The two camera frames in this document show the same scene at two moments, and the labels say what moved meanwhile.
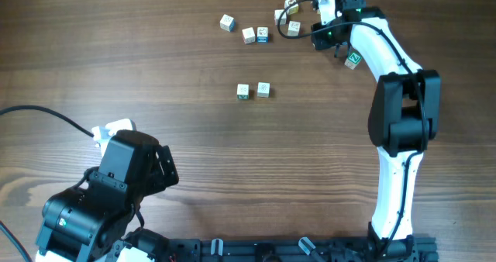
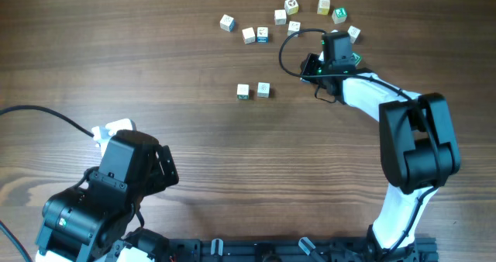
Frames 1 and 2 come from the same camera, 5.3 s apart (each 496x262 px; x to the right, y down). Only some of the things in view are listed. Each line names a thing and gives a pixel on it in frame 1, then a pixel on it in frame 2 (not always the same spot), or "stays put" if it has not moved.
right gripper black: [318, 44] to [309, 63]
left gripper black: [156, 182] stays put
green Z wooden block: [353, 60] stays put
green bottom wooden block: [242, 91] stays put
